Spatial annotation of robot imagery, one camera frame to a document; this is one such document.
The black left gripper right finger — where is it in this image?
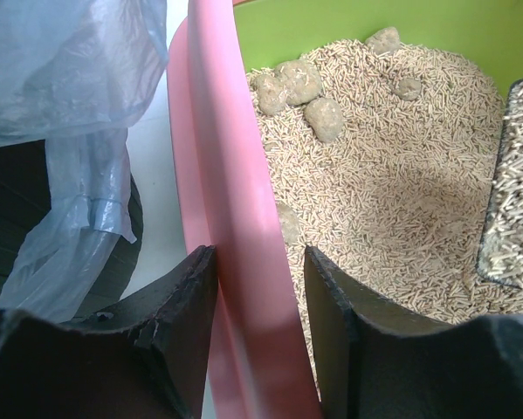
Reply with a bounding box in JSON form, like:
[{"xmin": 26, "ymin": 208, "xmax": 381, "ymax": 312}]
[{"xmin": 304, "ymin": 246, "xmax": 523, "ymax": 418}]

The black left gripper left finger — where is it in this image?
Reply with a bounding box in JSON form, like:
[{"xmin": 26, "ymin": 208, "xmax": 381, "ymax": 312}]
[{"xmin": 0, "ymin": 246, "xmax": 218, "ymax": 418}]

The pink green litter box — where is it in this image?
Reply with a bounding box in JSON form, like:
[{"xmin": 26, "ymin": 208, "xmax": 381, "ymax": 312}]
[{"xmin": 168, "ymin": 1, "xmax": 523, "ymax": 418}]

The black slotted litter scoop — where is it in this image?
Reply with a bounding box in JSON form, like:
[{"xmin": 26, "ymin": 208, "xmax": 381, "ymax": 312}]
[{"xmin": 476, "ymin": 79, "xmax": 523, "ymax": 291}]

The black trash bin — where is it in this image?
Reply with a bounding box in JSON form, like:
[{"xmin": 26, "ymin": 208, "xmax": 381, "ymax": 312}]
[{"xmin": 0, "ymin": 139, "xmax": 144, "ymax": 311}]

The blue plastic bin liner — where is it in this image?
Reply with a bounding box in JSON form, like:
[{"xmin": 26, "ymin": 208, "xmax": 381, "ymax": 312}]
[{"xmin": 0, "ymin": 1, "xmax": 169, "ymax": 323}]

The beige cat litter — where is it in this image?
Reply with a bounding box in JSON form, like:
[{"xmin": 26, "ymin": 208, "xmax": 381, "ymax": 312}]
[{"xmin": 246, "ymin": 38, "xmax": 523, "ymax": 394}]

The litter clump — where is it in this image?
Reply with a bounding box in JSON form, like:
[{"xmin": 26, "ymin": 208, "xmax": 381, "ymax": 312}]
[
  {"xmin": 393, "ymin": 78, "xmax": 422, "ymax": 101},
  {"xmin": 253, "ymin": 74, "xmax": 287, "ymax": 116},
  {"xmin": 273, "ymin": 59, "xmax": 322, "ymax": 106},
  {"xmin": 304, "ymin": 97, "xmax": 344, "ymax": 143},
  {"xmin": 364, "ymin": 26, "xmax": 402, "ymax": 56}
]

